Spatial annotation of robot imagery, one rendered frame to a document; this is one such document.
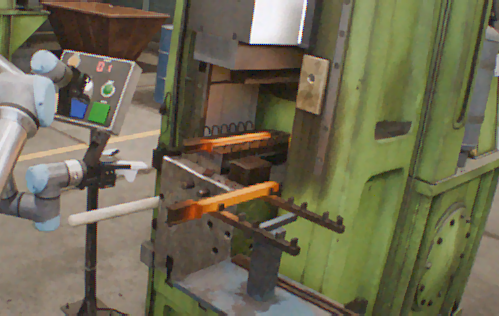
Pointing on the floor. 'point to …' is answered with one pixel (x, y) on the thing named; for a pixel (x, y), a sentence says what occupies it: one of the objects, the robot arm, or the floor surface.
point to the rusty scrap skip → (103, 28)
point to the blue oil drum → (162, 62)
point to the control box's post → (90, 240)
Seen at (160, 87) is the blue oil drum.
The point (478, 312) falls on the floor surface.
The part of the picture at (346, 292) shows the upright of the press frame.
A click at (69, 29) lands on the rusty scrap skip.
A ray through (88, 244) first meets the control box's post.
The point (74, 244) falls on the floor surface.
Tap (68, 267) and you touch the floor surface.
